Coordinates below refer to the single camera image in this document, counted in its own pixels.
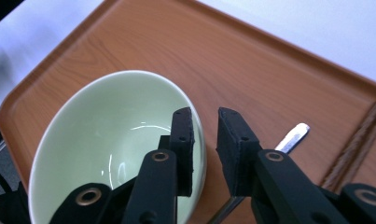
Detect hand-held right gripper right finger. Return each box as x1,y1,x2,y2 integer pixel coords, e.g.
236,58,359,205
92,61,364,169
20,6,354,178
216,106,263,198

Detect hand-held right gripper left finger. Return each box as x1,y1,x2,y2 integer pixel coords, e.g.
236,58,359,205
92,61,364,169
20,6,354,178
168,106,196,198

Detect metal spoon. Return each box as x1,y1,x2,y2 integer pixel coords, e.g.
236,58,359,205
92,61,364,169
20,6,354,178
207,122,311,224

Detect light green bowl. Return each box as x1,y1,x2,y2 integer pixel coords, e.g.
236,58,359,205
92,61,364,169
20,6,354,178
27,69,207,224

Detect brown wooden tray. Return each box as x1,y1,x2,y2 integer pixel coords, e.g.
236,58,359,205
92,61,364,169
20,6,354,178
0,0,376,224

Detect brown wooden chopstick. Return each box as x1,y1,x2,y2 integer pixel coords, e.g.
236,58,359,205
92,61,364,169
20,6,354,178
334,108,376,192
319,99,376,188

